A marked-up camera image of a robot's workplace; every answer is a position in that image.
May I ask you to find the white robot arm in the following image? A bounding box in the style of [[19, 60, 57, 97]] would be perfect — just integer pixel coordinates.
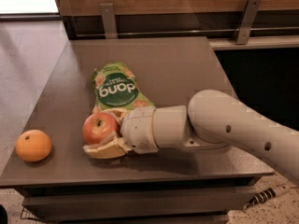
[[82, 90, 299, 183]]

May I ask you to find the metal rail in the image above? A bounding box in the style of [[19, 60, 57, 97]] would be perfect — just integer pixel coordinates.
[[67, 27, 299, 40]]

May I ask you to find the red apple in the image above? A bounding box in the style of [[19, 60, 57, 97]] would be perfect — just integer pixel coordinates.
[[82, 112, 120, 145]]

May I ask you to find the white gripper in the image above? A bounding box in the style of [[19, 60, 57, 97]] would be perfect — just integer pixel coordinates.
[[83, 105, 159, 159]]

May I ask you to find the right metal bracket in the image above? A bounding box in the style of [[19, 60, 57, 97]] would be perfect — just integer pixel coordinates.
[[235, 0, 262, 45]]

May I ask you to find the striped black white cable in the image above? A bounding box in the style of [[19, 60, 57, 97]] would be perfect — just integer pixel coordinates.
[[243, 184, 292, 210]]

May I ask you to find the left metal bracket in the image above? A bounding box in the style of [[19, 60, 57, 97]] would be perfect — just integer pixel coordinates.
[[100, 3, 118, 39]]

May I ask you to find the orange fruit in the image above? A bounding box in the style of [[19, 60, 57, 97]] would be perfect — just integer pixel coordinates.
[[15, 130, 52, 162]]

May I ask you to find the green snack bag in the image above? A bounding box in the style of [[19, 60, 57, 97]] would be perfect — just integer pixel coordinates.
[[92, 62, 154, 113]]

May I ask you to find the grey drawer cabinet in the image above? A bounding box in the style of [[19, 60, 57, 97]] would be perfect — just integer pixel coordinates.
[[14, 175, 262, 224]]

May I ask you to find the metal bracket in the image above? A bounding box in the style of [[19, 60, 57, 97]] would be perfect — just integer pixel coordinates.
[[235, 0, 262, 45], [100, 3, 118, 39]]

